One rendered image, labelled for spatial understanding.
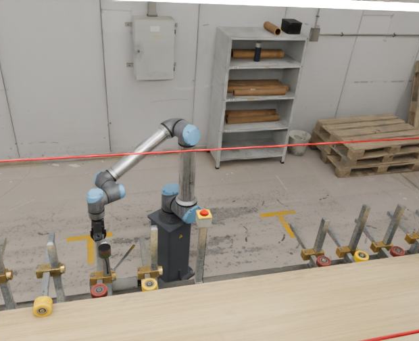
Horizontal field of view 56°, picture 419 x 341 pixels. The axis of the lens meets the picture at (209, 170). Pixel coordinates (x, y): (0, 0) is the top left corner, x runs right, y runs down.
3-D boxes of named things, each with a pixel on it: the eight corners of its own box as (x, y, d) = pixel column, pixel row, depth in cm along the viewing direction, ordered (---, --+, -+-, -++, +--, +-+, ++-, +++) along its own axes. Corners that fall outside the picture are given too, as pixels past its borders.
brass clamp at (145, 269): (136, 272, 220) (136, 266, 217) (161, 269, 223) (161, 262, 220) (138, 281, 215) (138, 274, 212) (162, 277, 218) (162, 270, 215)
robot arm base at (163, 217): (153, 215, 296) (153, 205, 291) (172, 206, 309) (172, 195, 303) (169, 228, 286) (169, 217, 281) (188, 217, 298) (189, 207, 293)
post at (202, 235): (193, 280, 233) (198, 221, 209) (201, 279, 234) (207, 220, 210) (194, 286, 230) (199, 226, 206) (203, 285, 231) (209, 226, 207)
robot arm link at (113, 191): (117, 177, 231) (97, 184, 224) (127, 187, 224) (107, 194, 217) (117, 190, 236) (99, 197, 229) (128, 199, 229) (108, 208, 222)
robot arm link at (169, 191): (174, 197, 301) (174, 178, 292) (187, 209, 290) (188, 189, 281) (157, 204, 292) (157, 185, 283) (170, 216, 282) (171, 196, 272)
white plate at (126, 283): (90, 293, 219) (88, 281, 214) (137, 287, 226) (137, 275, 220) (90, 294, 219) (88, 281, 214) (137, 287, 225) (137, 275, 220)
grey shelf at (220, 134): (206, 151, 508) (215, 26, 426) (269, 146, 532) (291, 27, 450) (215, 169, 472) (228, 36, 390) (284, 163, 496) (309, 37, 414)
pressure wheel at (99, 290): (92, 299, 205) (90, 283, 199) (108, 296, 207) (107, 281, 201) (92, 311, 198) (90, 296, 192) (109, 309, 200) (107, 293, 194)
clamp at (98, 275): (90, 279, 213) (89, 272, 210) (115, 275, 216) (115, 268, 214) (90, 286, 209) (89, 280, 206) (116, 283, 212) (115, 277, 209)
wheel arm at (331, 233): (321, 226, 273) (323, 221, 270) (326, 226, 273) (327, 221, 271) (355, 273, 237) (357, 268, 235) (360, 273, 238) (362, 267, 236)
